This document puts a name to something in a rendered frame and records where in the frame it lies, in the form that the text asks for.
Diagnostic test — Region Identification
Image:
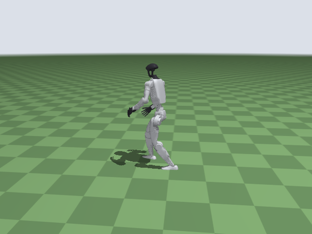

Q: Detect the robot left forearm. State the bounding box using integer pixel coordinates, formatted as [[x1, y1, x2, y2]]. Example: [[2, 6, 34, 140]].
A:
[[132, 97, 144, 110]]

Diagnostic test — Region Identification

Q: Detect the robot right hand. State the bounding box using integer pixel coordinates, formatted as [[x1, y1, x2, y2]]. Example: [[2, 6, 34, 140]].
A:
[[141, 105, 154, 116]]

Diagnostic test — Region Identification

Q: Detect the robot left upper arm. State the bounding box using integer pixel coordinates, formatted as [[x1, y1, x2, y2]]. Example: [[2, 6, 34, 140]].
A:
[[143, 81, 153, 104]]

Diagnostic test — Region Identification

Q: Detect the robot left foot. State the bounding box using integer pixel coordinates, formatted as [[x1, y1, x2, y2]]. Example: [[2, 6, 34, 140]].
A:
[[161, 165, 178, 170]]

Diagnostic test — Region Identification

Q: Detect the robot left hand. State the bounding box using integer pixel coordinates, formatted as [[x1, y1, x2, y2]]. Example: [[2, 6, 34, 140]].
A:
[[127, 108, 136, 117]]

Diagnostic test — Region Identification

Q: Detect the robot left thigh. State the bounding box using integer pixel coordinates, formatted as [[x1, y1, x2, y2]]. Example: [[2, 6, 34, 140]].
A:
[[150, 115, 163, 148]]

